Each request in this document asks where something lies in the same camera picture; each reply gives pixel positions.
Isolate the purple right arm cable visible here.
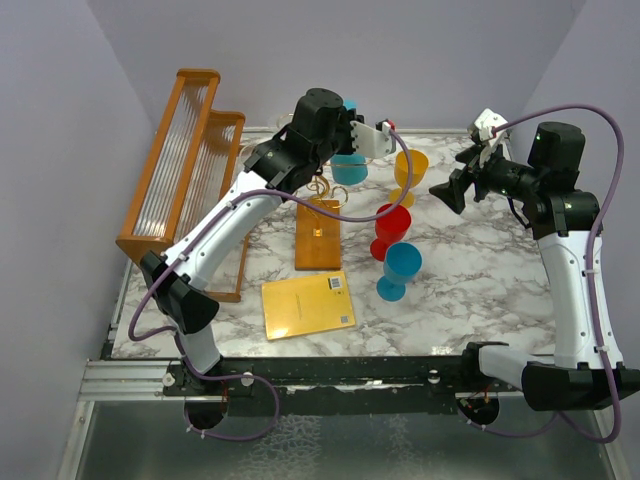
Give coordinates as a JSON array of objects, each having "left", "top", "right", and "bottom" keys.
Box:
[{"left": 457, "top": 103, "right": 626, "bottom": 444}]

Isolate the blue plastic wine glass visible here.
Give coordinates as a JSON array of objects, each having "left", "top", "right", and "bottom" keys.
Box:
[
  {"left": 329, "top": 98, "right": 370, "bottom": 187},
  {"left": 376, "top": 242, "right": 423, "bottom": 302}
]

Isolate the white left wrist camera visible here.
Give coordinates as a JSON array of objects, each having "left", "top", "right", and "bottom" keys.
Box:
[{"left": 350, "top": 119, "right": 396, "bottom": 159}]

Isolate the yellow book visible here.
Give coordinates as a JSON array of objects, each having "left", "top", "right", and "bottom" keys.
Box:
[{"left": 261, "top": 271, "right": 356, "bottom": 341}]

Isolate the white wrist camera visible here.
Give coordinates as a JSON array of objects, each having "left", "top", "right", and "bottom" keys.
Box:
[
  {"left": 350, "top": 119, "right": 396, "bottom": 159},
  {"left": 467, "top": 108, "right": 507, "bottom": 151}
]

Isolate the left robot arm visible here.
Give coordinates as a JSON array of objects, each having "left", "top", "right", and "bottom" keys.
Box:
[{"left": 140, "top": 88, "right": 364, "bottom": 395}]

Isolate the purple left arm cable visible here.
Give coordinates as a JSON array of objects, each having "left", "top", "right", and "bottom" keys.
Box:
[{"left": 128, "top": 127, "right": 414, "bottom": 443}]

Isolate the red plastic wine glass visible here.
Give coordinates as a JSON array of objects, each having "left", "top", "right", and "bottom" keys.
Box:
[{"left": 370, "top": 205, "right": 412, "bottom": 261}]

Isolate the blue plastic wine glass front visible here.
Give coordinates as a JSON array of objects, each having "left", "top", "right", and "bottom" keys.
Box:
[{"left": 376, "top": 242, "right": 423, "bottom": 302}]

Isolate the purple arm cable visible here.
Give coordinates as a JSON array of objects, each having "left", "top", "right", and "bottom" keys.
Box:
[
  {"left": 457, "top": 103, "right": 626, "bottom": 444},
  {"left": 128, "top": 127, "right": 414, "bottom": 443}
]

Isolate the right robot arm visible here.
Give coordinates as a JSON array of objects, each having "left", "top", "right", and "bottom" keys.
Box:
[{"left": 429, "top": 122, "right": 639, "bottom": 411}]

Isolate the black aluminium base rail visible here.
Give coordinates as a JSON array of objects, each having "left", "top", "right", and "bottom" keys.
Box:
[{"left": 99, "top": 324, "right": 556, "bottom": 417}]

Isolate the yellow plastic wine glass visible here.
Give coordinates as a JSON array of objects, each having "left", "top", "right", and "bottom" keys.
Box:
[{"left": 388, "top": 149, "right": 429, "bottom": 209}]

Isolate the wooden tiered acrylic shelf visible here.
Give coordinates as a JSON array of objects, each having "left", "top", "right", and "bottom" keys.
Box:
[{"left": 115, "top": 68, "right": 257, "bottom": 304}]

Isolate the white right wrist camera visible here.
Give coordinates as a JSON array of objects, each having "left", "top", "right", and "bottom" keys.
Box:
[{"left": 467, "top": 108, "right": 507, "bottom": 151}]

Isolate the gold wire wine glass rack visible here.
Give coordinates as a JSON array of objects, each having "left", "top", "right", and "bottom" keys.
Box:
[{"left": 294, "top": 158, "right": 372, "bottom": 271}]

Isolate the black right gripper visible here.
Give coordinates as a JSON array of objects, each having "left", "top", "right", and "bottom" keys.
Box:
[{"left": 430, "top": 137, "right": 543, "bottom": 213}]

